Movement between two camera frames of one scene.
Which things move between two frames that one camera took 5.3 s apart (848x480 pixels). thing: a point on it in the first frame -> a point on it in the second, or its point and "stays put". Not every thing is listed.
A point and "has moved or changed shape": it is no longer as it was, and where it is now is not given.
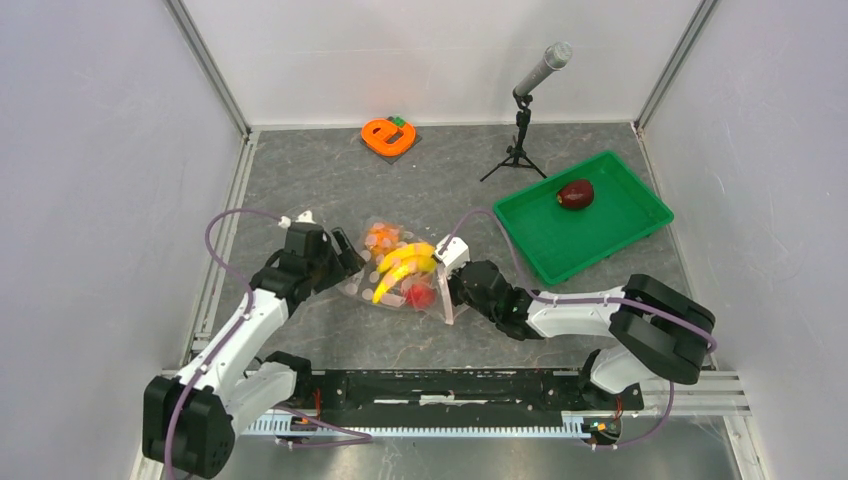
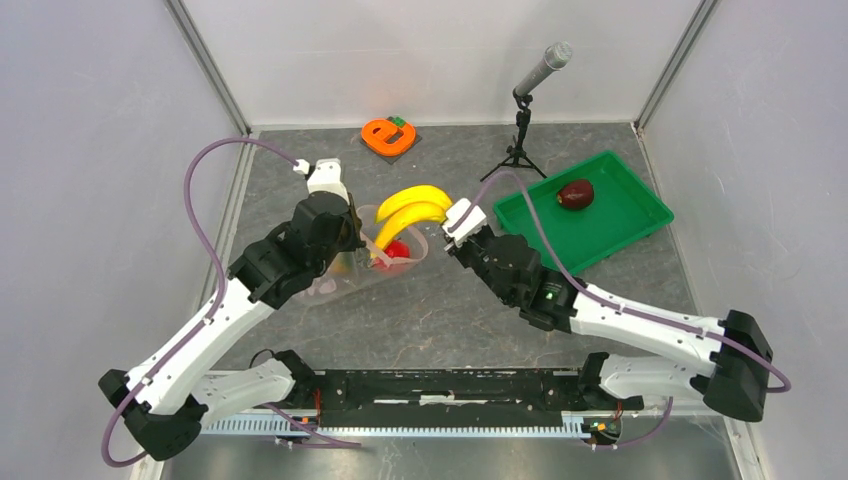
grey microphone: [556, 58] stays put
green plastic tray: [581, 213] stays put
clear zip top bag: [400, 270] has moved or changed shape
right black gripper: [452, 279] -> [460, 251]
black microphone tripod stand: [515, 155] stays put
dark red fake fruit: [576, 194] stays put
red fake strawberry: [420, 295] -> [397, 249]
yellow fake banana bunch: [417, 257] -> [422, 204]
